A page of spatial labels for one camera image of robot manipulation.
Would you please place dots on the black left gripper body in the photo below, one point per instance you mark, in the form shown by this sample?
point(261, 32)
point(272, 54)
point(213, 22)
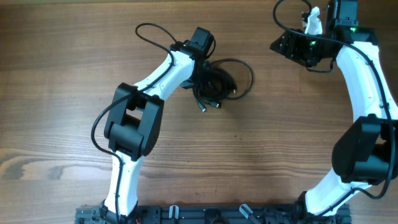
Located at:
point(198, 76)

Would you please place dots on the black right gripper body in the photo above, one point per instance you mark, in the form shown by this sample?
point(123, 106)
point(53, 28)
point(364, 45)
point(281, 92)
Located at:
point(305, 50)

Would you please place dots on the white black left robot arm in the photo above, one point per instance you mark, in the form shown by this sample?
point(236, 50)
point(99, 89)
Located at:
point(134, 119)

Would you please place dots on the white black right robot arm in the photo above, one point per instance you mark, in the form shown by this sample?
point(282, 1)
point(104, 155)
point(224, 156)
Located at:
point(366, 155)

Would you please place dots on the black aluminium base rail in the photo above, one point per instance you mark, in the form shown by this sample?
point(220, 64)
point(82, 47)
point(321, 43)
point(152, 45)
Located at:
point(278, 214)

